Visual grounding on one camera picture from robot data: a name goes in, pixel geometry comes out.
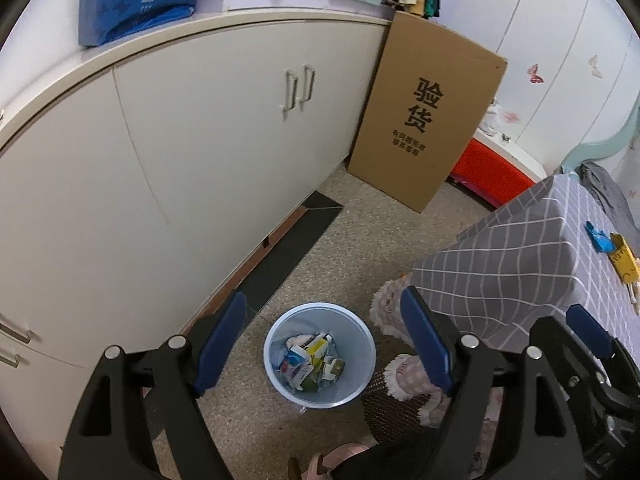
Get white wardrobe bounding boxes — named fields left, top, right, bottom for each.
left=440, top=0, right=640, bottom=173

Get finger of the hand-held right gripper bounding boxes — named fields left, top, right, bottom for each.
left=566, top=305, right=615, bottom=360
left=531, top=316, right=608, bottom=391

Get brown woven basket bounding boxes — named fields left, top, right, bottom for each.
left=362, top=370, right=442, bottom=447

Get red storage box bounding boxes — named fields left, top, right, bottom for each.
left=450, top=137, right=547, bottom=209

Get olive gold carton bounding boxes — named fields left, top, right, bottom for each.
left=322, top=357, right=347, bottom=383

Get blue tissue pack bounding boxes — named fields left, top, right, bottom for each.
left=78, top=0, right=203, bottom=48

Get pink ruffled cloth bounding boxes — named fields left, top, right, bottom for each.
left=370, top=279, right=417, bottom=337
left=386, top=354, right=451, bottom=427

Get blue white box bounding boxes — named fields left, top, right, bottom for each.
left=279, top=347, right=312, bottom=377

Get pink slipper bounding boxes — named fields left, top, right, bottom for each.
left=287, top=442, right=382, bottom=480

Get yellow white box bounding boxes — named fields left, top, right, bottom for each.
left=306, top=334, right=332, bottom=367

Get white cabinet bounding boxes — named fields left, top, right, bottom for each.
left=0, top=10, right=396, bottom=461

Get large brown cardboard box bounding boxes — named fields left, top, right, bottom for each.
left=347, top=11, right=508, bottom=214

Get light blue trash bin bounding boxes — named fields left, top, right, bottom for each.
left=263, top=301, right=377, bottom=407

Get grey checked tablecloth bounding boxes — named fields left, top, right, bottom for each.
left=411, top=172, right=640, bottom=356

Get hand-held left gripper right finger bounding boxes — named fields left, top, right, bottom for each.
left=400, top=285, right=586, bottom=480

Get grey folded blanket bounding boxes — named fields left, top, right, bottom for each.
left=580, top=162, right=637, bottom=233

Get light teal bed headboard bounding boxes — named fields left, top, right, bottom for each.
left=559, top=102, right=640, bottom=177

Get blue crumpled packet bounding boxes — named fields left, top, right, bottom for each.
left=586, top=221, right=617, bottom=253

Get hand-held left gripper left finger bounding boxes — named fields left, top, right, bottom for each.
left=57, top=290, right=248, bottom=480

